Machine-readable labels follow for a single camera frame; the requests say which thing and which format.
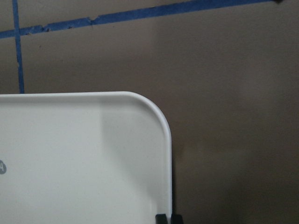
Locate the white plastic tray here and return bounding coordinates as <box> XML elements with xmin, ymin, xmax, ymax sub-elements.
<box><xmin>0</xmin><ymin>91</ymin><xmax>172</xmax><ymax>224</ymax></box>

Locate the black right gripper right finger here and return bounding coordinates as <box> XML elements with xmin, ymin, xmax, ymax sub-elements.
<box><xmin>171</xmin><ymin>214</ymin><xmax>183</xmax><ymax>224</ymax></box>

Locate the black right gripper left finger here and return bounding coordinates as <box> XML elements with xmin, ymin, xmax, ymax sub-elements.
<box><xmin>156</xmin><ymin>214</ymin><xmax>167</xmax><ymax>224</ymax></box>

